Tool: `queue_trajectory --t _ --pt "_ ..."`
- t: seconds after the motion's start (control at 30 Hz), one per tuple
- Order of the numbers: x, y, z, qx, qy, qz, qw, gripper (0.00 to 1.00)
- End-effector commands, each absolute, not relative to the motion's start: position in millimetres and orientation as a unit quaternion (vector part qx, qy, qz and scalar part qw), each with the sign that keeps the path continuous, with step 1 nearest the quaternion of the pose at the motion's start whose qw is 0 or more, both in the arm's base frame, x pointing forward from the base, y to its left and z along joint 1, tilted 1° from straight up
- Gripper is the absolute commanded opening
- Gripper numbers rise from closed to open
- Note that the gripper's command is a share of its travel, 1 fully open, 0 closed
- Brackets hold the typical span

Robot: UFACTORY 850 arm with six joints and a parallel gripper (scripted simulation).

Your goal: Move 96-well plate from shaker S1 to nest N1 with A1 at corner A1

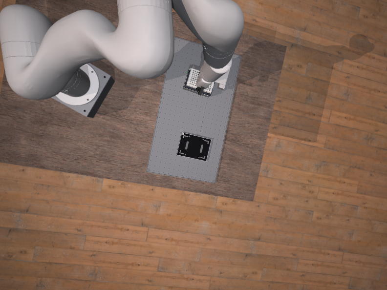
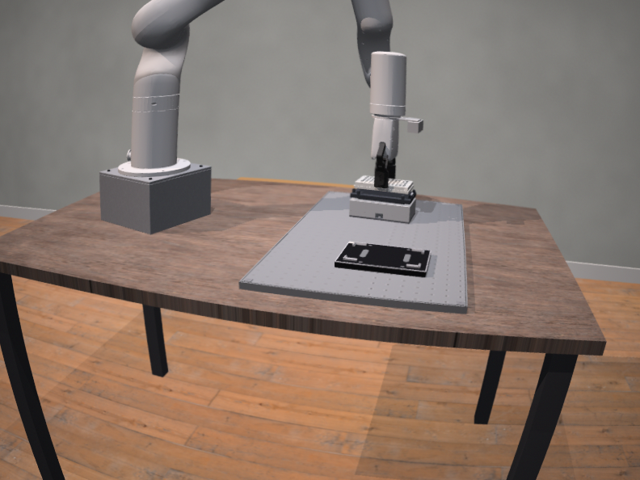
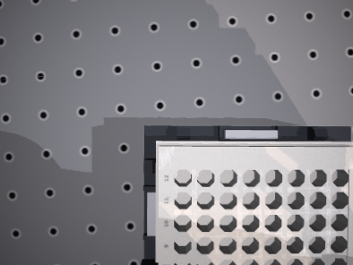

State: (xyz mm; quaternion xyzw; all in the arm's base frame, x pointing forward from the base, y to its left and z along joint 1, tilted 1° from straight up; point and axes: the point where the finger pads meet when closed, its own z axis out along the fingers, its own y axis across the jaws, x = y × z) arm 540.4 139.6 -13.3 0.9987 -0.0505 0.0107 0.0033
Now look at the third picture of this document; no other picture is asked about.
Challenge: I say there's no white well plate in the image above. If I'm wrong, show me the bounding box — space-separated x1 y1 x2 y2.
156 141 353 265

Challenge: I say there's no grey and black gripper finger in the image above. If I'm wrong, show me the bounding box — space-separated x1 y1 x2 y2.
141 259 159 265

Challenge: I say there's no grey rectangular base plate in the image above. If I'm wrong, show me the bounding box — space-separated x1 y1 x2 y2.
0 0 353 265

